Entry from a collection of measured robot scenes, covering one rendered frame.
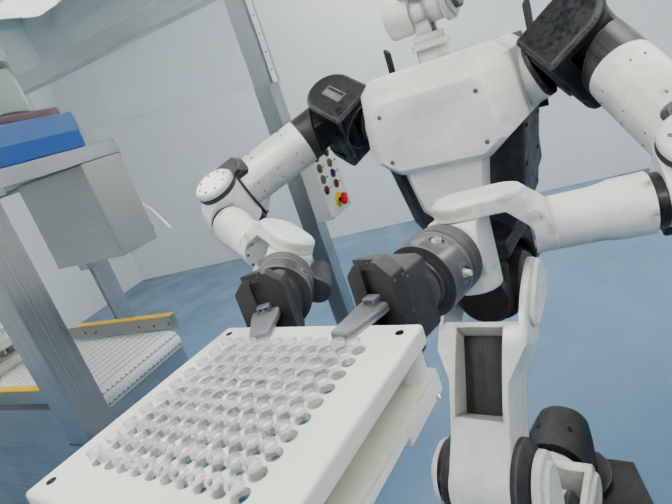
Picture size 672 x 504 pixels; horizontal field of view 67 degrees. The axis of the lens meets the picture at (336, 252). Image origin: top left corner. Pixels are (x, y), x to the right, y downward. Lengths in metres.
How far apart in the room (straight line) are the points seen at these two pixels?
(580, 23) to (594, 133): 3.67
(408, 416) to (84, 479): 0.25
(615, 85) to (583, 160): 3.74
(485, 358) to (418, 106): 0.46
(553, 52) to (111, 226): 0.86
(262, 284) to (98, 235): 0.64
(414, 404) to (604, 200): 0.33
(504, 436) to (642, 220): 0.43
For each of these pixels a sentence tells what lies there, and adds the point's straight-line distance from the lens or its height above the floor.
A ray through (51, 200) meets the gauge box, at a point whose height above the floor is 1.25.
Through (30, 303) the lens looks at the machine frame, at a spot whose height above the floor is 1.11.
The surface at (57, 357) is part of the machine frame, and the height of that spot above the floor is 1.01.
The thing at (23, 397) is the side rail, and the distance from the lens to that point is 1.22.
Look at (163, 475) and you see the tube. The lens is 0.39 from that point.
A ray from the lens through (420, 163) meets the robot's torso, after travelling 0.86.
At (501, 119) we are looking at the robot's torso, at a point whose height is 1.16.
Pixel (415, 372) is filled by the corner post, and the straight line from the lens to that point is 0.45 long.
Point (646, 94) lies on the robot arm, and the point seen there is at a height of 1.15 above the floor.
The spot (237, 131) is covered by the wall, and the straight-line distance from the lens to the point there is 4.93.
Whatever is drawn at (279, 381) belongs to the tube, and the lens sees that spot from 0.43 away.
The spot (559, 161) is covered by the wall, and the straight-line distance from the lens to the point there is 4.47.
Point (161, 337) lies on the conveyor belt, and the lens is 1.23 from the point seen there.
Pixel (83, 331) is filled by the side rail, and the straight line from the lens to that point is 1.47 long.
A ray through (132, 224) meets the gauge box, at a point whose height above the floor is 1.15.
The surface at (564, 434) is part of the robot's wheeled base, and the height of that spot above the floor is 0.35.
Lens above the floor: 1.27
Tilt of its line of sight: 17 degrees down
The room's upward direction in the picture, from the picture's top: 19 degrees counter-clockwise
